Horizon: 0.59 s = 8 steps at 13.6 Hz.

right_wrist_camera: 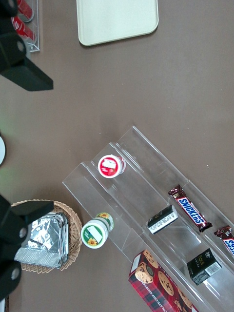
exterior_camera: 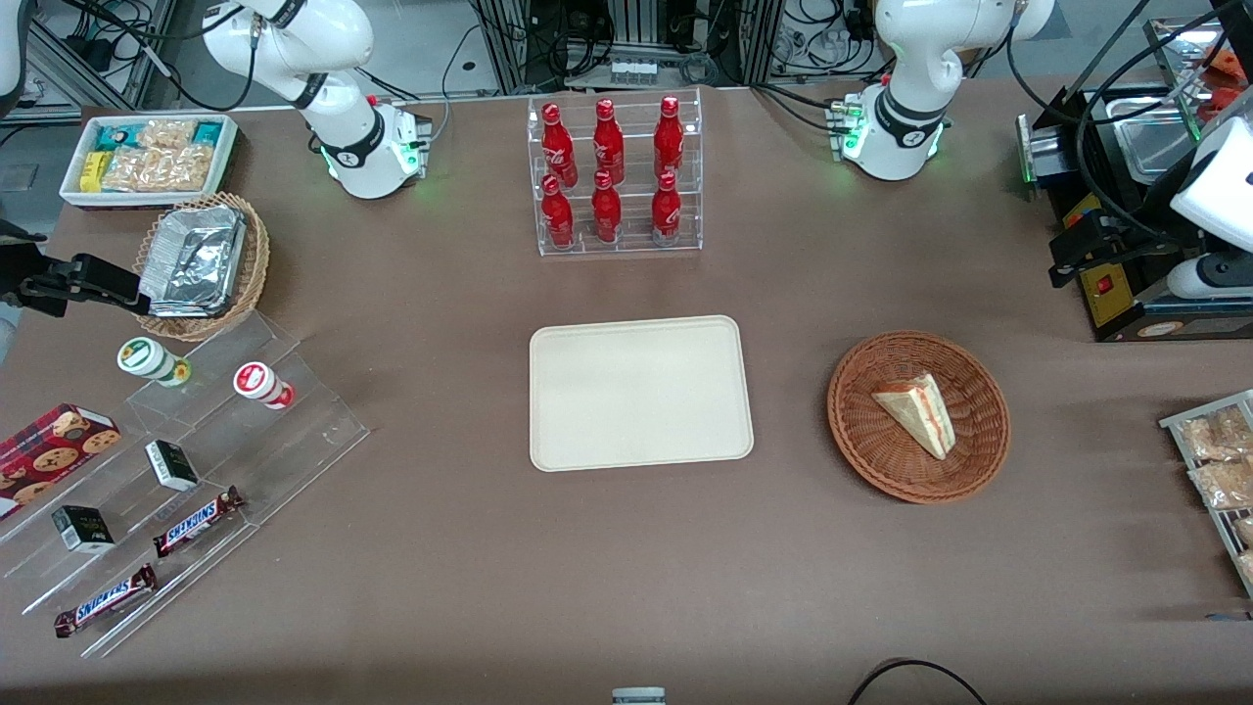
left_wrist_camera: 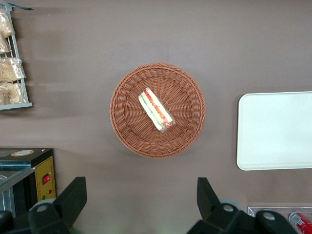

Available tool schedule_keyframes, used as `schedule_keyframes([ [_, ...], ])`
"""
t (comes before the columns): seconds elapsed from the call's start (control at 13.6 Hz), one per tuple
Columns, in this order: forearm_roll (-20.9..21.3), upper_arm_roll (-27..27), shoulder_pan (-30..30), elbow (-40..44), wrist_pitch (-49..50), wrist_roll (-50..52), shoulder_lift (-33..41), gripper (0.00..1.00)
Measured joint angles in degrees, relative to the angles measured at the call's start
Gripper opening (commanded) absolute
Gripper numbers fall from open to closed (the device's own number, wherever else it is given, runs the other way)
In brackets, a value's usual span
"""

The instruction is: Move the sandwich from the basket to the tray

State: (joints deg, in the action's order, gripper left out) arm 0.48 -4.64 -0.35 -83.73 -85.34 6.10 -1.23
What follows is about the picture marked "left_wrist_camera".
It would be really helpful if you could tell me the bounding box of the brown round wicker basket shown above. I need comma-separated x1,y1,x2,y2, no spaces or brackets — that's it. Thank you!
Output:
109,62,207,159

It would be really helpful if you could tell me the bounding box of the cream plastic serving tray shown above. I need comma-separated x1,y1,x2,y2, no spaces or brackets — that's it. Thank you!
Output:
235,91,312,171

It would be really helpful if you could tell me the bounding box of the black machine with yellow panel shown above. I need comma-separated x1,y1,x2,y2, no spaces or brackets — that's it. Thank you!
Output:
0,147,57,218

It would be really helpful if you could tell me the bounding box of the tray of packaged crackers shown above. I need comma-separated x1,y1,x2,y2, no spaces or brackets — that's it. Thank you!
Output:
0,6,33,112

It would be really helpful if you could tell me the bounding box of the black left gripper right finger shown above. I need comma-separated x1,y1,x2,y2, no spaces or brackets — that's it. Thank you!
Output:
186,177,299,234

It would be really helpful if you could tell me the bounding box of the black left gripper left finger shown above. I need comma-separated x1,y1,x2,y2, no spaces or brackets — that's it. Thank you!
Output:
0,176,88,234

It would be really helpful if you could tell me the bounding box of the red cola bottle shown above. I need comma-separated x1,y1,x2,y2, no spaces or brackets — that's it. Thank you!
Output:
289,211,312,234

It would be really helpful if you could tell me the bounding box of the clear bag of puffed snacks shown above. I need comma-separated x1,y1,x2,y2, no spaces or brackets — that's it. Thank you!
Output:
0,57,26,82
0,82,26,105
0,11,15,39

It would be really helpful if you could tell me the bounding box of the triangle sandwich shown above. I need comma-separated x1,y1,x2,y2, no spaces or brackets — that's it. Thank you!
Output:
138,87,176,134

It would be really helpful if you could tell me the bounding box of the blue tape strip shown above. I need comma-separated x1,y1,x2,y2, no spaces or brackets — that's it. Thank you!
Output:
6,1,34,11

